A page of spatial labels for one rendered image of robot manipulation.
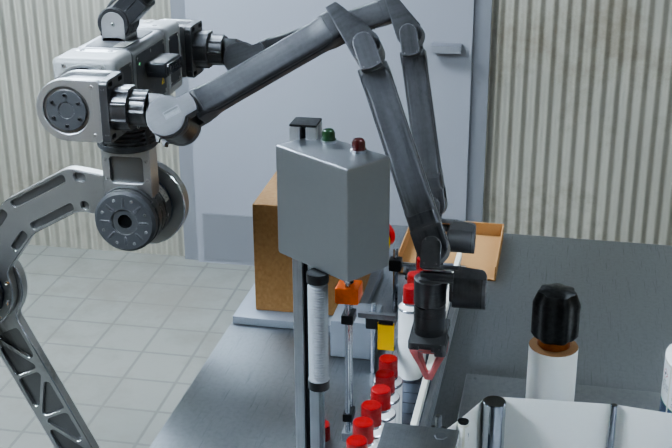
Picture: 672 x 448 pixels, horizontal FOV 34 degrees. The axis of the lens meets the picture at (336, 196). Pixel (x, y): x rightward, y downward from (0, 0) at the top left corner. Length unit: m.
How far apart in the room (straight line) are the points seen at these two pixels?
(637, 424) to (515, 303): 0.89
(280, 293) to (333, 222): 0.90
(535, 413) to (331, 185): 0.52
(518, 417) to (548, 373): 0.16
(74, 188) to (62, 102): 0.49
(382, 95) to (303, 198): 0.31
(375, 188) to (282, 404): 0.72
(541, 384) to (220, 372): 0.74
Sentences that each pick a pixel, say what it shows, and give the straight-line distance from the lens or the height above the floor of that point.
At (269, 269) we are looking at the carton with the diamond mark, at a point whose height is 0.96.
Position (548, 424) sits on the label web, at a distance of 1.89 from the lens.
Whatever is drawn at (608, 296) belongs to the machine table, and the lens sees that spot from 2.80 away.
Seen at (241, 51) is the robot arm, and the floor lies 1.46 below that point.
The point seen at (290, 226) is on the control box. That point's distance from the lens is 1.78.
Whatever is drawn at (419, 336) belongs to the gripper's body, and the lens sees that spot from 1.95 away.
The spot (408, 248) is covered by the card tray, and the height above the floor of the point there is 0.83.
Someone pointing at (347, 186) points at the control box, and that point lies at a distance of 1.65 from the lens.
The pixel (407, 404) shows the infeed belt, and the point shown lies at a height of 0.88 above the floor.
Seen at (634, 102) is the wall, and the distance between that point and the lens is 4.57.
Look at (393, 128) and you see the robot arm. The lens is 1.95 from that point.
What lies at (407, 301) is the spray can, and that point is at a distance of 2.18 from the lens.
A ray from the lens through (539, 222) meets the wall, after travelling 4.72.
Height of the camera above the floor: 2.01
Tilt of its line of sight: 20 degrees down
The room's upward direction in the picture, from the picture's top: straight up
